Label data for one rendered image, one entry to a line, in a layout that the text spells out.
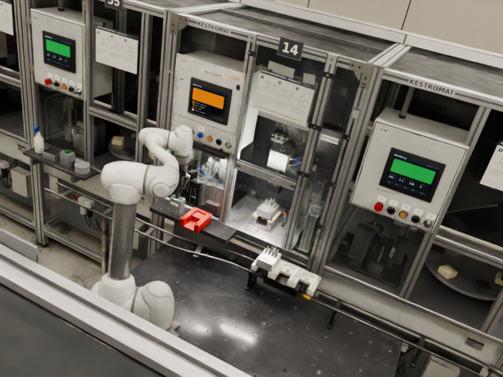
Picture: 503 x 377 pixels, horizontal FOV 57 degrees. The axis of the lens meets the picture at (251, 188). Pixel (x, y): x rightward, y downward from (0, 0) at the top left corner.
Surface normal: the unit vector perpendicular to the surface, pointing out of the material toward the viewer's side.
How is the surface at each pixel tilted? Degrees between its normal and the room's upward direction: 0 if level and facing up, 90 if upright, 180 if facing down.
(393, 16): 90
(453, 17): 90
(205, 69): 90
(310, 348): 0
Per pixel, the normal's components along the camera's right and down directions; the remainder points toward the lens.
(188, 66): -0.43, 0.38
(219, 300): 0.16, -0.86
